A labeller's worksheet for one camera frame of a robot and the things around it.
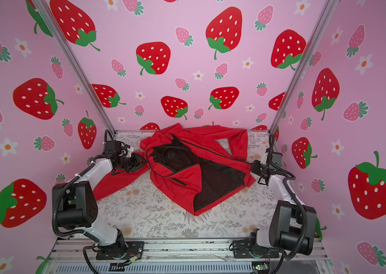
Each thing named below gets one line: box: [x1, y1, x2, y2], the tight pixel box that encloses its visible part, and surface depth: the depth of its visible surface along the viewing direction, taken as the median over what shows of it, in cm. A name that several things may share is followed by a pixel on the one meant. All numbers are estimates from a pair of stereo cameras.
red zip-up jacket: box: [93, 123, 257, 217], surface depth 98 cm
